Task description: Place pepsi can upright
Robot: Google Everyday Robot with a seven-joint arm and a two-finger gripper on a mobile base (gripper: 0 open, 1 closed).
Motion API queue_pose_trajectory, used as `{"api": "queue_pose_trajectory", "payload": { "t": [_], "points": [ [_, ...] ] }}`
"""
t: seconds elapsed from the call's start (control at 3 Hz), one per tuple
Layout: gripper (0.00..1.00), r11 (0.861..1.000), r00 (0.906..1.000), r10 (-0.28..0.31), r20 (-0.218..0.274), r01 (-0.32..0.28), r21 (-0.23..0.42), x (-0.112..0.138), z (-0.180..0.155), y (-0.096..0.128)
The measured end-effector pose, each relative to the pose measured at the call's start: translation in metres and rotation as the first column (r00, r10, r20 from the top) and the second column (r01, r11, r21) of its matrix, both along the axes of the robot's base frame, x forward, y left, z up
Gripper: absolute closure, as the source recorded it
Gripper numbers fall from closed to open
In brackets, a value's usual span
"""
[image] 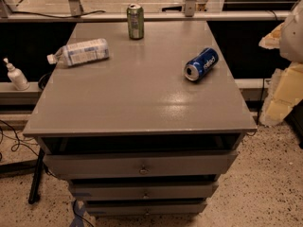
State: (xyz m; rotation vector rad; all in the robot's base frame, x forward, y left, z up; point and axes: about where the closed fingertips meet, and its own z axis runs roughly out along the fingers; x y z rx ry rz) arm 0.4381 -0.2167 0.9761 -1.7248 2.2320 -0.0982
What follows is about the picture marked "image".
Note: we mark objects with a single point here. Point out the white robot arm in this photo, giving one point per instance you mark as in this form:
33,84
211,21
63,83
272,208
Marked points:
291,39

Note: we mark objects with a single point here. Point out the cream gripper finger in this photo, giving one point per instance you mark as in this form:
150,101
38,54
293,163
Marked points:
271,40
285,91

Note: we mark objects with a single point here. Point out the blue pepsi can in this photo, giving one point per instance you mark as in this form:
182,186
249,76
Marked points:
199,66

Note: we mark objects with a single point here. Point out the grey drawer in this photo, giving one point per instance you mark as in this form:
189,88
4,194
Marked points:
150,209
140,165
94,192

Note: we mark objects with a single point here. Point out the grey drawer cabinet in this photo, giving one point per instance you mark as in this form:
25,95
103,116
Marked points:
138,101

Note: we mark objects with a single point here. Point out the middle grey drawer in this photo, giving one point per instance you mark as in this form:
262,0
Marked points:
94,192

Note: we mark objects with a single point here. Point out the black metal stand leg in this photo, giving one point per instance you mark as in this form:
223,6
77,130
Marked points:
33,194

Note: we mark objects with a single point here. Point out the clear plastic water bottle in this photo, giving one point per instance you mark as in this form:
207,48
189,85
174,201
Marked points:
80,53

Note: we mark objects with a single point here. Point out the top grey drawer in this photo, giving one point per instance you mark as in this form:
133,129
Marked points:
140,165

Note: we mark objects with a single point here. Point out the white pump dispenser bottle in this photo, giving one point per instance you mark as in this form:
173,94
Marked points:
16,76

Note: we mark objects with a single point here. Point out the bottom grey drawer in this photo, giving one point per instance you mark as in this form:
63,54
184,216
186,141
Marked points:
150,209

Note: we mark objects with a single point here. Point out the aluminium frame rail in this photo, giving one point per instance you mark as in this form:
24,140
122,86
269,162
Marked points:
247,15

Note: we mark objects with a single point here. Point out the green soda can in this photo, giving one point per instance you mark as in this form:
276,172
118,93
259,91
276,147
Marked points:
135,18

